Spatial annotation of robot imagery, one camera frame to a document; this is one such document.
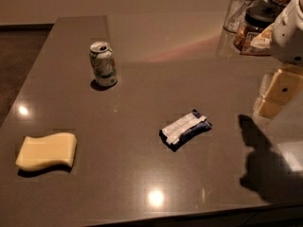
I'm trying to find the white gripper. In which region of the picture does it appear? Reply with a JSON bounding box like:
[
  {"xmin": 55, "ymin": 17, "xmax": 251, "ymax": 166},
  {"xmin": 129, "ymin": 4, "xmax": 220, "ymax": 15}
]
[{"xmin": 254, "ymin": 0, "xmax": 303, "ymax": 119}]

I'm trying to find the blue rxbar blueberry wrapper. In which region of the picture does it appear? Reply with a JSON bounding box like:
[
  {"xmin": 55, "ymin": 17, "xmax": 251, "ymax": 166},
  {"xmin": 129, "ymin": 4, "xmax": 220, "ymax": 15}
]
[{"xmin": 159, "ymin": 110, "xmax": 212, "ymax": 151}]

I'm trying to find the green 7up soda can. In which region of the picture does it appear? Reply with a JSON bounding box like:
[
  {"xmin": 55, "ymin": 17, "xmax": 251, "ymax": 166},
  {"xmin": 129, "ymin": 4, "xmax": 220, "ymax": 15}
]
[{"xmin": 89, "ymin": 41, "xmax": 117, "ymax": 87}]

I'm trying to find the glass jar with black lid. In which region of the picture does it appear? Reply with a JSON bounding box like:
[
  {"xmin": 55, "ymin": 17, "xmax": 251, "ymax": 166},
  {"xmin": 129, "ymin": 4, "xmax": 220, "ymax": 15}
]
[{"xmin": 234, "ymin": 1, "xmax": 280, "ymax": 56}]

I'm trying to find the clear empty glass jar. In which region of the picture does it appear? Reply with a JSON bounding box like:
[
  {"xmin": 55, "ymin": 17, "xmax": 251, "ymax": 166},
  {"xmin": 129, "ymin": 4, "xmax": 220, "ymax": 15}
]
[{"xmin": 223, "ymin": 0, "xmax": 259, "ymax": 33}]

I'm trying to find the yellow sponge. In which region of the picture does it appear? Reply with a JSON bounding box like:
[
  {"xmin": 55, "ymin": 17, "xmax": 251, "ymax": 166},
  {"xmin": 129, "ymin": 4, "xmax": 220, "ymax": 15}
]
[{"xmin": 15, "ymin": 132, "xmax": 77, "ymax": 172}]

